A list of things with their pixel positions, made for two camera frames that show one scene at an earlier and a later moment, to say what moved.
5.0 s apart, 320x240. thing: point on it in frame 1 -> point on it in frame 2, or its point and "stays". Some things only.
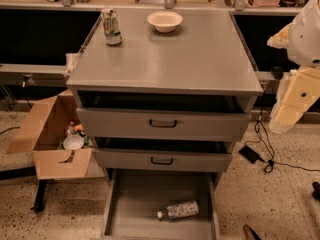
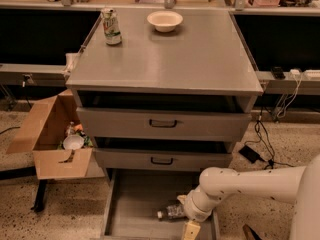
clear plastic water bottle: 179,210 stays
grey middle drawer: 198,160 stays
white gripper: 305,40 -> 192,206
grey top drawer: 164,124 stays
